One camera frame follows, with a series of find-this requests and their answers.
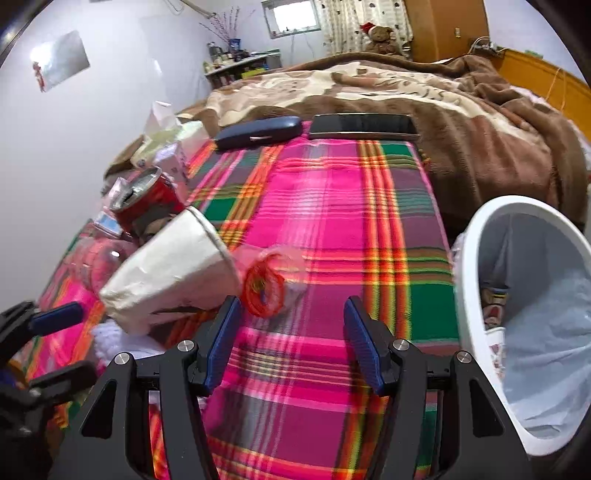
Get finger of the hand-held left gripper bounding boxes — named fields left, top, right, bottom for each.
left=28, top=360, right=99, bottom=403
left=28, top=301, right=86, bottom=337

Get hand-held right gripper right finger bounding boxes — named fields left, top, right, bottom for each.
left=342, top=295, right=534, bottom=480

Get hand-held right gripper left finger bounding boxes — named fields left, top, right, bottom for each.
left=48, top=295, right=243, bottom=480

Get pale fluffy wad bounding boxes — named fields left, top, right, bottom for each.
left=89, top=323, right=163, bottom=361

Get white paper cup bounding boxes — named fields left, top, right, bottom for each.
left=98, top=206, right=243, bottom=335

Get white blue-print packet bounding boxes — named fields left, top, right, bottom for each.
left=93, top=212, right=124, bottom=239

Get white trash bin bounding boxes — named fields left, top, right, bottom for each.
left=454, top=195, right=591, bottom=459

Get pink clear plastic packet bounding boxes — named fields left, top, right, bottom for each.
left=102, top=178, right=136, bottom=209

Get red soda can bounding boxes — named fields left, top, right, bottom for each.
left=111, top=166, right=188, bottom=234

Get pink plaid cloth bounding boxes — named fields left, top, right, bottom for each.
left=23, top=137, right=462, bottom=480

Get white red-print cup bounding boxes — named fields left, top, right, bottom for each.
left=482, top=325, right=509, bottom=385

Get colourful printed wrapper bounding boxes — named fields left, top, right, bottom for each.
left=480, top=284, right=511, bottom=325

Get pale plastic bin liner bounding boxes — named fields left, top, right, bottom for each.
left=450, top=222, right=591, bottom=439

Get small printed carton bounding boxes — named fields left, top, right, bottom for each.
left=154, top=142, right=192, bottom=183

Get soft tissue pack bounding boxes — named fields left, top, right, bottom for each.
left=130, top=100, right=211, bottom=169

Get dark blue glasses case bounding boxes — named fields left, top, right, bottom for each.
left=215, top=116, right=304, bottom=151

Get black smartphone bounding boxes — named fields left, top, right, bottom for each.
left=308, top=113, right=421, bottom=141

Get brown patterned blanket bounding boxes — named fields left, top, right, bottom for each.
left=104, top=54, right=591, bottom=274

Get cluttered white shelf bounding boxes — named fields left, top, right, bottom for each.
left=203, top=48, right=283, bottom=88

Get brown teddy bear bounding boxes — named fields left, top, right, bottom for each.
left=360, top=21, right=408, bottom=58

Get decorative branches in vase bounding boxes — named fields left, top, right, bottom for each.
left=198, top=6, right=257, bottom=52

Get wooden headboard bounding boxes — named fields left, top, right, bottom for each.
left=496, top=48, right=591, bottom=121

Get heart-print curtain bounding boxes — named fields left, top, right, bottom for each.
left=318, top=0, right=414, bottom=58

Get white power strip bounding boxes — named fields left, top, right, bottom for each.
left=468, top=37, right=509, bottom=58

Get wooden wardrobe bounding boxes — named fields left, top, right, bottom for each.
left=404, top=0, right=490, bottom=64

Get small window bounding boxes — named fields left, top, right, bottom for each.
left=260, top=0, right=322, bottom=36

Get silver wall poster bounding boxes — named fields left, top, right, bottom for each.
left=30, top=30, right=91, bottom=93

